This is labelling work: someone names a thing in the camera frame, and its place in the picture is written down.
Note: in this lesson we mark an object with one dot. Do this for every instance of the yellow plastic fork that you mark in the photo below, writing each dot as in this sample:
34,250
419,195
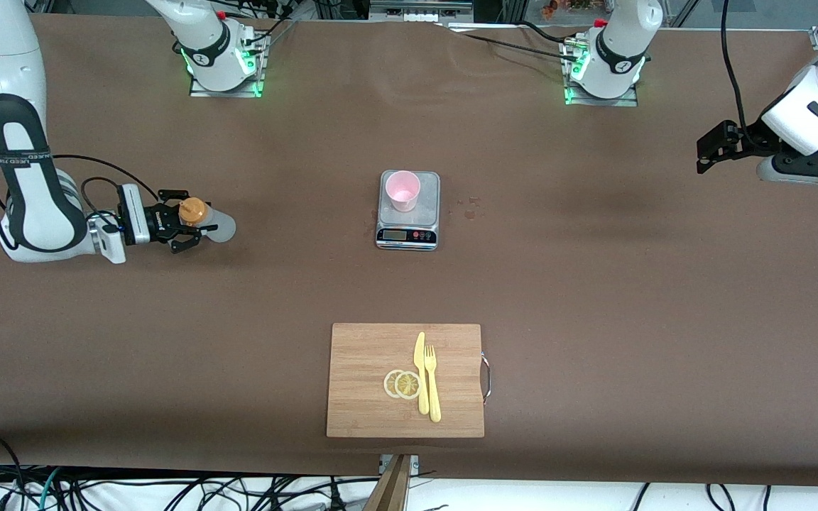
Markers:
435,404

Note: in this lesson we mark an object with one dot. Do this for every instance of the clear sauce bottle orange cap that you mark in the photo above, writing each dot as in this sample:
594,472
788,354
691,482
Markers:
221,227

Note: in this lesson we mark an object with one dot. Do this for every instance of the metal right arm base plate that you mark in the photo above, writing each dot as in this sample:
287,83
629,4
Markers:
238,93

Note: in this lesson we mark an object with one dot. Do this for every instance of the lemon slice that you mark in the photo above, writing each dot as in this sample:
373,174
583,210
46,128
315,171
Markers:
407,385
388,383

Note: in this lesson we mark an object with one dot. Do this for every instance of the brown table cover sheet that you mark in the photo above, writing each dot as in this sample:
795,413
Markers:
593,369

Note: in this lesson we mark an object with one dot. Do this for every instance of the pink plastic cup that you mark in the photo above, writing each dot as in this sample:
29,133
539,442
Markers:
403,188

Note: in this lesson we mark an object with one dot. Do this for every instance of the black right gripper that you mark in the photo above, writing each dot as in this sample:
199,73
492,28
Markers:
158,221

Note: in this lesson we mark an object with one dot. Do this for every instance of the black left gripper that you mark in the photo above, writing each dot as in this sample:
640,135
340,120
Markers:
744,139

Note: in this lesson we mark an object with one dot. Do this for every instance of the silver digital kitchen scale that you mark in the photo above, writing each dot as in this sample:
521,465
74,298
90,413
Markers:
429,213

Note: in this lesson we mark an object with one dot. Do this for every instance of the wooden beam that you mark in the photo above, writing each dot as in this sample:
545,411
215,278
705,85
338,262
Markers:
391,490

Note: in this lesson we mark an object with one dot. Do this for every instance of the wooden cutting board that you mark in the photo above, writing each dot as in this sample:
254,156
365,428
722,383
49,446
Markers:
366,383

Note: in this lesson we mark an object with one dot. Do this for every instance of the yellow plastic knife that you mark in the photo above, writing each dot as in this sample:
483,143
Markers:
420,355

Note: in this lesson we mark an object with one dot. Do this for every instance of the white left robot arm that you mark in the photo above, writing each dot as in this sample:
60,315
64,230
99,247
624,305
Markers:
792,121

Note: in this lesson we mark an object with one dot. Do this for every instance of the small metal bracket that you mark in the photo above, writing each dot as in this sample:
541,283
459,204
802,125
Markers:
415,463

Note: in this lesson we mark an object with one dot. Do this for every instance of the white power strip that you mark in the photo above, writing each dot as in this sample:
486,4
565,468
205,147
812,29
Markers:
420,13

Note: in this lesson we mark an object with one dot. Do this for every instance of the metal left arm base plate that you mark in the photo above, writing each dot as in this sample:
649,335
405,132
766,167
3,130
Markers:
615,102

